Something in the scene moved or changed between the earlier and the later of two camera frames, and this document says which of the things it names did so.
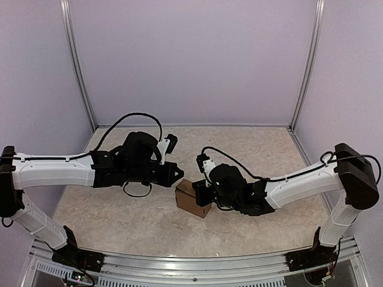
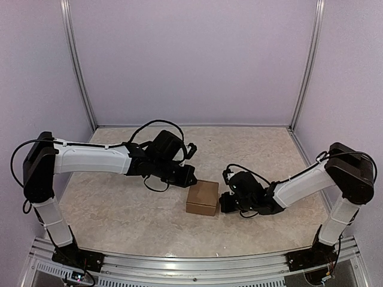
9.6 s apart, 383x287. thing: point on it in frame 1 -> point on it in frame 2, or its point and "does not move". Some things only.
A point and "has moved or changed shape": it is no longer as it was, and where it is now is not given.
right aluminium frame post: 309,70 does not move
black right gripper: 201,200 -> 226,207
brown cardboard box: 185,197 has moved or changed shape
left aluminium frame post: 68,27 does not move
